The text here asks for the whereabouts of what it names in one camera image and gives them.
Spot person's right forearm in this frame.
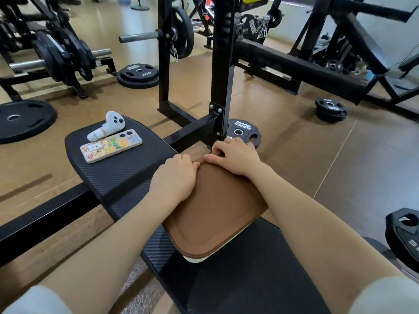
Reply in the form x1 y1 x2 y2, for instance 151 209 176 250
246 162 406 314

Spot person's left forearm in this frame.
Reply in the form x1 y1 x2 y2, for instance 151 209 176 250
38 189 171 314

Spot phone with colourful cartoon case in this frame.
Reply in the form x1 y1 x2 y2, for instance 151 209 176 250
80 129 143 164

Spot black weight plate with grip holes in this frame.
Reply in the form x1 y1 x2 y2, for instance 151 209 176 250
116 63 160 89

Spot black steel bench rack frame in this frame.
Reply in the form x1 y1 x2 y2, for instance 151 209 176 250
0 0 237 268

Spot white left shirt sleeve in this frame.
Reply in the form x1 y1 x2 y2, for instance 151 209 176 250
2 285 73 314

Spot black angled gym machine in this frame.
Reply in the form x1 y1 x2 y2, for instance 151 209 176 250
234 0 419 119

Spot person's right hand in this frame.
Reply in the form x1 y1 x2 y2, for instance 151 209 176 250
204 138 263 177

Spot barbell loaded with black plates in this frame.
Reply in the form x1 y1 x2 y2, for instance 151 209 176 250
9 29 112 87

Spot large black bench pad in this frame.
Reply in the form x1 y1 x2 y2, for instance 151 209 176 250
141 217 332 314

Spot white shirt sleeve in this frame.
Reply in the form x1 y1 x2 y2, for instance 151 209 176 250
348 275 419 314
2 285 73 314

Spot black hexagonal weight plate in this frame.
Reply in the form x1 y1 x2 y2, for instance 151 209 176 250
385 208 419 274

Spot white game controller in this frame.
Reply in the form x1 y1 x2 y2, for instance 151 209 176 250
87 111 126 142

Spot large flat black weight plate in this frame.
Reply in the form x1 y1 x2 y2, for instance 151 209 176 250
0 99 58 145

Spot small stacked black weight plates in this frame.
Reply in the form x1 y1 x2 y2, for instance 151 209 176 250
314 97 348 123

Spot brown leather pouch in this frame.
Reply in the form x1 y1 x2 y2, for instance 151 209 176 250
162 156 269 264

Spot black weight plate with white print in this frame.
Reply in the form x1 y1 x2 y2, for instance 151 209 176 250
225 118 263 150

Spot barbell with single black plate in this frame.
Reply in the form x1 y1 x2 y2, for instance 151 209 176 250
118 6 195 60

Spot person's left hand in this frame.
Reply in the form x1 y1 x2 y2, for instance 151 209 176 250
149 154 200 210

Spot white right shirt sleeve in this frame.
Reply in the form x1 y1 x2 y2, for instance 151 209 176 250
348 275 419 314

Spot small black bench seat pad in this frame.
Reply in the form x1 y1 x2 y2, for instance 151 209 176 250
64 116 179 223

